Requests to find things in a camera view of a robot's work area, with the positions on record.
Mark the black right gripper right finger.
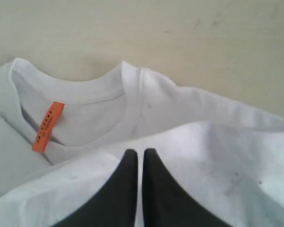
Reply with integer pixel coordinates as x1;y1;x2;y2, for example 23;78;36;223
142;148;227;227

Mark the white t-shirt red logo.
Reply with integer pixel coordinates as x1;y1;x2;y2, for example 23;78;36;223
0;58;284;227

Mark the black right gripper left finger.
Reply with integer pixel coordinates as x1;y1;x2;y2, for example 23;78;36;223
59;149;138;227

